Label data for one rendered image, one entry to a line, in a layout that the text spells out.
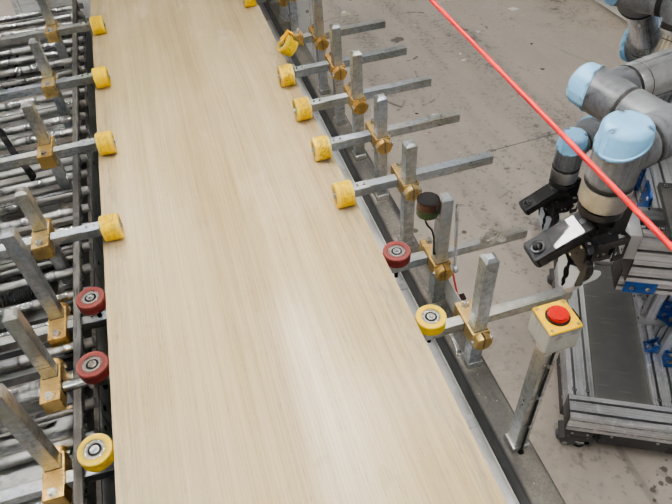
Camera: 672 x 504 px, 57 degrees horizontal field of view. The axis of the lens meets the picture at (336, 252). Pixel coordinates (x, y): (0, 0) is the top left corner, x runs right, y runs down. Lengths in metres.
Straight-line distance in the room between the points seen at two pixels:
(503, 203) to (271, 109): 1.45
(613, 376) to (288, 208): 1.33
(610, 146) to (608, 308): 1.75
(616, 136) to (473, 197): 2.41
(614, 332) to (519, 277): 0.57
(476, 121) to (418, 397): 2.63
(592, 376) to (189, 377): 1.47
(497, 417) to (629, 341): 1.00
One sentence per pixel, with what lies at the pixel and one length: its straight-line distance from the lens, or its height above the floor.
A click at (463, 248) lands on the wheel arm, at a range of 1.86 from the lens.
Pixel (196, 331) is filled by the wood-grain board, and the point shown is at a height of 0.90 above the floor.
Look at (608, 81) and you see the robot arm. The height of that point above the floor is 1.63.
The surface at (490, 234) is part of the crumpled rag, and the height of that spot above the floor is 0.87.
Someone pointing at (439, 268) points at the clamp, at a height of 0.87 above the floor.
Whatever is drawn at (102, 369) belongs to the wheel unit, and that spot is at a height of 0.91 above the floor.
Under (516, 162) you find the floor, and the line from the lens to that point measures 3.62.
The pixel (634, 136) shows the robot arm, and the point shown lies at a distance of 0.97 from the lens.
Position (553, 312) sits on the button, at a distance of 1.26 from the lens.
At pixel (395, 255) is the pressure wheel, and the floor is 0.91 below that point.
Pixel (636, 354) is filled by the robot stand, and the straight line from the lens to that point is 2.58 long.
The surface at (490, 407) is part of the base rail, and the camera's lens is 1.74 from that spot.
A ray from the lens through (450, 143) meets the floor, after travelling 3.71.
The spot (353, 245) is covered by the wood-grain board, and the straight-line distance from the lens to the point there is 1.80.
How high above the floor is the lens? 2.19
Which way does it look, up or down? 46 degrees down
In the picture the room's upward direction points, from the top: 5 degrees counter-clockwise
